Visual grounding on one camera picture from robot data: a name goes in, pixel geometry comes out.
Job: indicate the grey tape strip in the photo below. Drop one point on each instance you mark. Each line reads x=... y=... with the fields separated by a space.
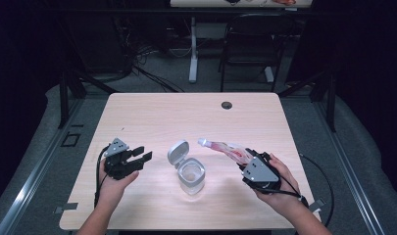
x=67 y=207
x=318 y=205

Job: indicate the round black table grommet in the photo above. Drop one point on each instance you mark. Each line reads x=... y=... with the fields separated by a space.
x=226 y=105

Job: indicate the person's right hand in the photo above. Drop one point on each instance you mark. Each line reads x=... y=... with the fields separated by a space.
x=286 y=196

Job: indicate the aluminium floor rail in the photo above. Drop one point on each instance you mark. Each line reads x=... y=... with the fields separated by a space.
x=32 y=178
x=349 y=182

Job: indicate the black metal stand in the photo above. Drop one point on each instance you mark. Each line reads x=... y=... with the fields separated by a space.
x=63 y=98
x=331 y=104

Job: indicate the person's left hand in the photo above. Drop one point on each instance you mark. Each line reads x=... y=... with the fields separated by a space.
x=111 y=191

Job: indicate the red and white spout pouch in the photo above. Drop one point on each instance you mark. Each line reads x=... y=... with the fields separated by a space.
x=228 y=150

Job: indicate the white desk leg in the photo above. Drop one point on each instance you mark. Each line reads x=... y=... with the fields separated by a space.
x=193 y=58

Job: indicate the black folding chair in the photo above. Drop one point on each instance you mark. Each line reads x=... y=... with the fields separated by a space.
x=255 y=42

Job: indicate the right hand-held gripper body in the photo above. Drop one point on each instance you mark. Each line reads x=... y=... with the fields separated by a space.
x=259 y=171

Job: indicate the clear container with white lid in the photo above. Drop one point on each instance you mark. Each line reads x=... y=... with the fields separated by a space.
x=191 y=174

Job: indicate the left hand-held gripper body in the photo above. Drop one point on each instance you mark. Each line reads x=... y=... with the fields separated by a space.
x=116 y=148

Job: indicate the white desk foot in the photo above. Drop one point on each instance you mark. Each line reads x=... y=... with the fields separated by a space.
x=269 y=74

